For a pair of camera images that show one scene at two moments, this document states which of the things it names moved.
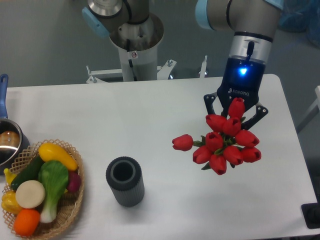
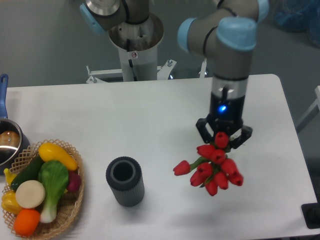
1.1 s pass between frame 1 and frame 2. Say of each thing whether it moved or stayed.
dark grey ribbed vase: stayed
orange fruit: stayed
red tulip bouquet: moved
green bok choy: stayed
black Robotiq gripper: moved
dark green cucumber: stayed
